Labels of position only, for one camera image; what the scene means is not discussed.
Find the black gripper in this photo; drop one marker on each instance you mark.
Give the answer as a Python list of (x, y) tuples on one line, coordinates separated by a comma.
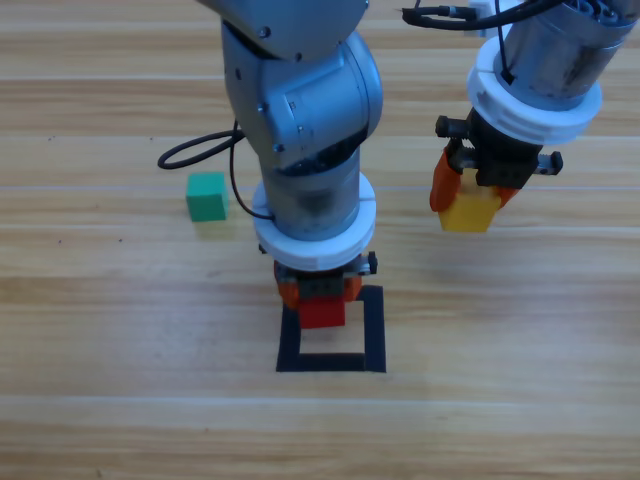
[(320, 287), (500, 160)]

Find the red cube block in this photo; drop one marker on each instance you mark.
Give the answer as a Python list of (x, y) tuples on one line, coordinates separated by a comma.
[(322, 312)]

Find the yellow cube block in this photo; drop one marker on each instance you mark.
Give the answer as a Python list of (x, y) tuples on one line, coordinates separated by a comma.
[(467, 212)]

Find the green cube block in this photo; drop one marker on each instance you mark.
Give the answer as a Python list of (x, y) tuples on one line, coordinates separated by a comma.
[(207, 197)]

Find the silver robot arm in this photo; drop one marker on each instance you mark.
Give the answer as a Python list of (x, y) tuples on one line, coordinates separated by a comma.
[(300, 125), (550, 65)]

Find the black tape square outline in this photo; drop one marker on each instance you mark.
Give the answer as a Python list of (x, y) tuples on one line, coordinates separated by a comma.
[(372, 330)]

